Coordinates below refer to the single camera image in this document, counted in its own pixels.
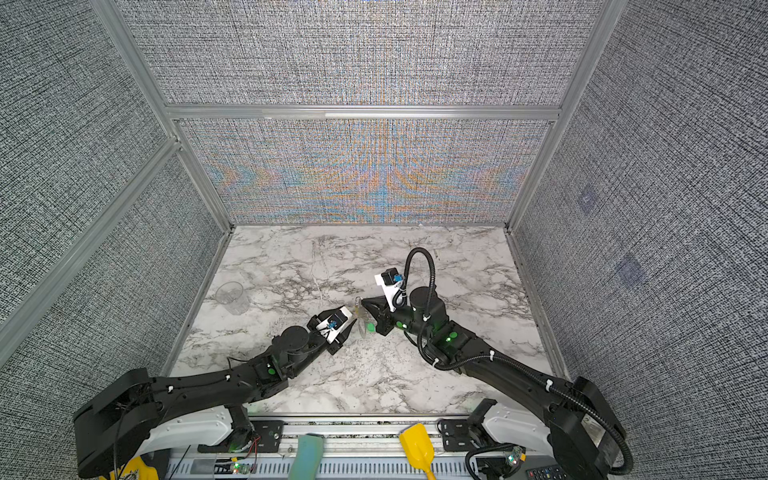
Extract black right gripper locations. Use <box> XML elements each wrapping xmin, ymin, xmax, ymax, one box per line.
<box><xmin>362</xmin><ymin>295</ymin><xmax>436</xmax><ymax>345</ymax></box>

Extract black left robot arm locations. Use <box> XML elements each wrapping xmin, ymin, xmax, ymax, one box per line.
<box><xmin>73</xmin><ymin>306</ymin><xmax>357</xmax><ymax>478</ymax></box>

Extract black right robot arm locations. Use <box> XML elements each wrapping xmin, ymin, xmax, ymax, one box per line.
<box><xmin>361</xmin><ymin>296</ymin><xmax>634</xmax><ymax>479</ymax></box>

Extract clear plastic cup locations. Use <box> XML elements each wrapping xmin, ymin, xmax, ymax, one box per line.
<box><xmin>215</xmin><ymin>281</ymin><xmax>250</xmax><ymax>315</ymax></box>

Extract yellow plastic scoop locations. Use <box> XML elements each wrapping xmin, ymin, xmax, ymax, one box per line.
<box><xmin>399</xmin><ymin>423</ymin><xmax>436</xmax><ymax>480</ymax></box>

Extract teal green sponge block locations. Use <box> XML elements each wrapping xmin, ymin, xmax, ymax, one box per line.
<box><xmin>288</xmin><ymin>434</ymin><xmax>325</xmax><ymax>480</ymax></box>

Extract black remote keyboard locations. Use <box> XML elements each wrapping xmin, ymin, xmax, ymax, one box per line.
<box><xmin>526</xmin><ymin>464</ymin><xmax>570</xmax><ymax>480</ymax></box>

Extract yellow black work glove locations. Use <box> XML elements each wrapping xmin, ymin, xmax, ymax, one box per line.
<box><xmin>99</xmin><ymin>456</ymin><xmax>160</xmax><ymax>480</ymax></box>

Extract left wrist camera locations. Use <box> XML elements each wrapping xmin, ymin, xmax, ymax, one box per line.
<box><xmin>316</xmin><ymin>306</ymin><xmax>353</xmax><ymax>343</ymax></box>

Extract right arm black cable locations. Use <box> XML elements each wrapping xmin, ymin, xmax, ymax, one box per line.
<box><xmin>403</xmin><ymin>245</ymin><xmax>437</xmax><ymax>301</ymax></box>

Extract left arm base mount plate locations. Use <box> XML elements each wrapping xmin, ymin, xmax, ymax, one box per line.
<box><xmin>197</xmin><ymin>419</ymin><xmax>285</xmax><ymax>454</ymax></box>

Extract aluminium front rail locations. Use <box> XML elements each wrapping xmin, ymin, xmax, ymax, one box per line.
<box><xmin>119</xmin><ymin>413</ymin><xmax>619</xmax><ymax>480</ymax></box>

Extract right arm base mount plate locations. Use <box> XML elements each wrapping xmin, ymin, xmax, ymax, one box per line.
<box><xmin>436</xmin><ymin>418</ymin><xmax>494</xmax><ymax>452</ymax></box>

